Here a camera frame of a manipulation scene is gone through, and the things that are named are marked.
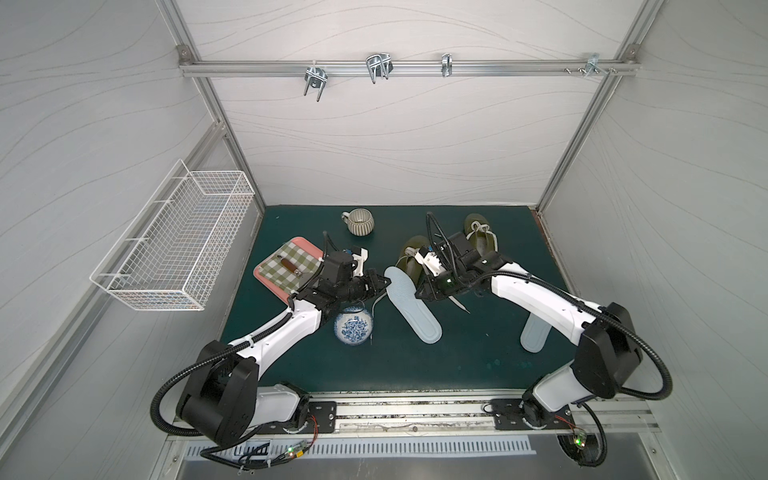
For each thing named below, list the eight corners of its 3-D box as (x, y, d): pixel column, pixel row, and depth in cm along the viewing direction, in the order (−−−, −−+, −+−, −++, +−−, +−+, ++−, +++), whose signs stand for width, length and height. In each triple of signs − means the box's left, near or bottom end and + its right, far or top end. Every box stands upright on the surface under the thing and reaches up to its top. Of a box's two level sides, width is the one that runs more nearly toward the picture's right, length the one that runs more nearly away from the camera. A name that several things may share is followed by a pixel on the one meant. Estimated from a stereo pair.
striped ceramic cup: (354, 240, 110) (353, 231, 106) (343, 221, 116) (341, 212, 112) (378, 230, 113) (378, 221, 110) (365, 212, 119) (365, 203, 116)
